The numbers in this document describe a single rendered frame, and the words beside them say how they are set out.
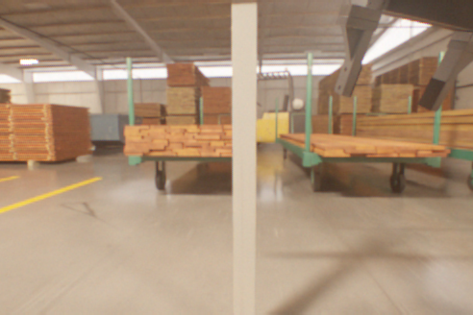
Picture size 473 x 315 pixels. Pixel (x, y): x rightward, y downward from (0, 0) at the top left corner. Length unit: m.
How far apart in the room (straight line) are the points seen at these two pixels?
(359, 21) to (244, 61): 0.35
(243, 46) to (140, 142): 1.64
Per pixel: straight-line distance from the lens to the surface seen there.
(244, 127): 0.63
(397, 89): 10.97
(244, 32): 0.67
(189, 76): 10.04
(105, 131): 7.29
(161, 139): 2.10
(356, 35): 0.36
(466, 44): 0.43
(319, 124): 9.79
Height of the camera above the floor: 0.65
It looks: 7 degrees down
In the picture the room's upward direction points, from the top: straight up
